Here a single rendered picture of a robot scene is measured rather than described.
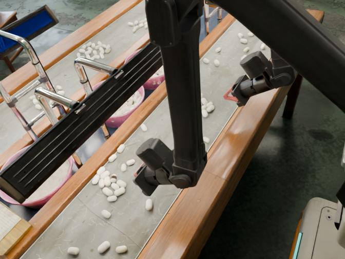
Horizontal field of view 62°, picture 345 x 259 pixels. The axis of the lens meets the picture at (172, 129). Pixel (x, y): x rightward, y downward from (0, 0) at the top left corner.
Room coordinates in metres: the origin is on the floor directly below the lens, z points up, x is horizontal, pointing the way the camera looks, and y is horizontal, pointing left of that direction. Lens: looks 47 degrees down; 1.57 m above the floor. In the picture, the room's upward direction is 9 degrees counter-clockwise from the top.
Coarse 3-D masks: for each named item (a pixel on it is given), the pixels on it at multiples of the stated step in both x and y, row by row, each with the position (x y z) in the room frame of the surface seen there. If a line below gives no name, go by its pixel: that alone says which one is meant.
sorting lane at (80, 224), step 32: (224, 32) 1.42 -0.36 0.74; (224, 64) 1.14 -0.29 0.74; (160, 128) 0.78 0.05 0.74; (96, 192) 0.54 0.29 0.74; (128, 192) 0.52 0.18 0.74; (160, 192) 0.50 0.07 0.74; (64, 224) 0.44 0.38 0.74; (96, 224) 0.42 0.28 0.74; (128, 224) 0.41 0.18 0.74; (32, 256) 0.35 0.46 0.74; (64, 256) 0.34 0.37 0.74; (96, 256) 0.32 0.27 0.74; (128, 256) 0.31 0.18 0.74
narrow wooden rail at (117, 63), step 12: (144, 36) 1.46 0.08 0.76; (132, 48) 1.36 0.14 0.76; (120, 60) 1.26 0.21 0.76; (72, 96) 1.04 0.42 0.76; (84, 96) 1.03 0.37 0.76; (48, 120) 0.90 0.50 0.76; (36, 132) 0.84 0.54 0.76; (12, 144) 0.79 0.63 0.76; (24, 144) 0.78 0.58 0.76; (0, 156) 0.74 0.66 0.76; (0, 168) 0.69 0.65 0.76
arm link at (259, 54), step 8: (248, 56) 0.75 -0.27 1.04; (256, 56) 0.71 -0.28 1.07; (264, 56) 0.72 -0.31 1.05; (240, 64) 0.72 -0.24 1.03; (248, 64) 0.71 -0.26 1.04; (256, 64) 0.70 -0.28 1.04; (264, 64) 0.69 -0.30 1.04; (272, 64) 0.72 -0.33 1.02; (248, 72) 0.70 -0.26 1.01; (256, 72) 0.69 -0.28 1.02; (272, 72) 0.68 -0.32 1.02; (272, 80) 0.65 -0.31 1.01; (280, 80) 0.64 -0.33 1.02; (288, 80) 0.63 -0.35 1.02
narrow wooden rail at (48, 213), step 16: (208, 48) 1.28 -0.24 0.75; (160, 96) 0.95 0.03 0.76; (144, 112) 0.86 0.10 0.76; (128, 128) 0.79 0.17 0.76; (112, 144) 0.72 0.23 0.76; (96, 160) 0.65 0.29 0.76; (80, 176) 0.59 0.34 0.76; (64, 192) 0.54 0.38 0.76; (48, 208) 0.49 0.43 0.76; (64, 208) 0.49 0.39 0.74; (32, 224) 0.44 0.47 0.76; (48, 224) 0.44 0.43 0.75; (32, 240) 0.39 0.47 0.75; (16, 256) 0.35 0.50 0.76
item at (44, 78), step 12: (0, 36) 0.99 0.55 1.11; (12, 36) 0.95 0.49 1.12; (24, 48) 0.91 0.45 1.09; (36, 60) 0.91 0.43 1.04; (0, 84) 0.80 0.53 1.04; (36, 84) 0.88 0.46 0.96; (48, 84) 0.91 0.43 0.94; (12, 108) 0.79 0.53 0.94; (60, 108) 0.91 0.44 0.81; (24, 120) 0.80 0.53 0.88; (36, 120) 0.83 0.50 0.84
